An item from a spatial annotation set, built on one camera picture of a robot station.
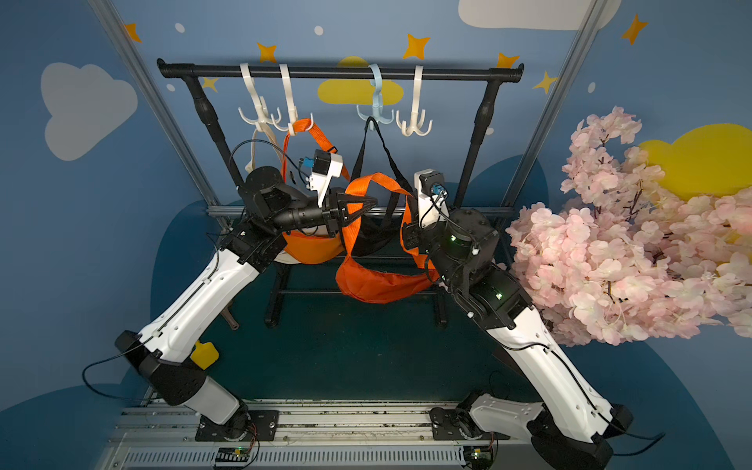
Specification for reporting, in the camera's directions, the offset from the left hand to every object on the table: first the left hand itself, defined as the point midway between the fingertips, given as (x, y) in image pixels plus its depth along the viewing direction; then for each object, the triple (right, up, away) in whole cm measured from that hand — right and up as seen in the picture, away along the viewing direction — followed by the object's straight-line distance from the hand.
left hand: (376, 194), depth 55 cm
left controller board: (-37, -63, +18) cm, 75 cm away
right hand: (+9, 0, +2) cm, 9 cm away
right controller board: (+26, -64, +18) cm, 71 cm away
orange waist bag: (-2, -19, +14) cm, 23 cm away
